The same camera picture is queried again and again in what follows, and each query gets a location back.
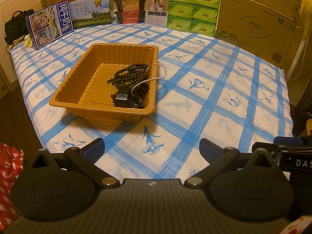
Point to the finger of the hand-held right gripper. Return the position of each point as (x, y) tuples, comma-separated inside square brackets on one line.
[(270, 147), (287, 141)]

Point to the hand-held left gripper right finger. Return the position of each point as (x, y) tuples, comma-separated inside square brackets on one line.
[(209, 148)]

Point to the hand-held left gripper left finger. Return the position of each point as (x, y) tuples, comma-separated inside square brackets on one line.
[(96, 146)]

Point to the black oblong case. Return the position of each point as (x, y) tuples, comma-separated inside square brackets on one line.
[(121, 100)]

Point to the orange plastic tray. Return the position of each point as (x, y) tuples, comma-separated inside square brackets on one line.
[(85, 78)]

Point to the black band watch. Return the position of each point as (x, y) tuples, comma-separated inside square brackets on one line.
[(143, 89)]

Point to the blue checked bed sheet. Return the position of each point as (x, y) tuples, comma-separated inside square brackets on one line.
[(195, 107)]

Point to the red checked bag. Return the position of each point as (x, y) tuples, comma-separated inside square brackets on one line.
[(9, 175)]

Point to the wooden cabinet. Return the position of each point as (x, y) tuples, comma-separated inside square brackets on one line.
[(4, 82)]

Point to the large brown cardboard box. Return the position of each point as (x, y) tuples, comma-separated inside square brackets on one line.
[(256, 22)]

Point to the small yellow packet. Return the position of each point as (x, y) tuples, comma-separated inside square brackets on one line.
[(29, 42)]

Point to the blue cartoon milk box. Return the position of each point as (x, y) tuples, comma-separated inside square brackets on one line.
[(48, 26)]

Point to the red label instant meal bowl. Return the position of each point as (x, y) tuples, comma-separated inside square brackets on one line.
[(130, 17)]

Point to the cow picture milk box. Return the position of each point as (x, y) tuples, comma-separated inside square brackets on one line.
[(90, 12)]

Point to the stack of green tissue packs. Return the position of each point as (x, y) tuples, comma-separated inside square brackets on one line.
[(192, 9)]

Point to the white product box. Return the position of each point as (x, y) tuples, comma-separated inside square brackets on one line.
[(157, 15)]

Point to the black bag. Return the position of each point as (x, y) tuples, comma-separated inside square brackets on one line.
[(15, 26)]

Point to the orange label instant meal bowl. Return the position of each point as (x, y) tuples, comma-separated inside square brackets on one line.
[(130, 4)]

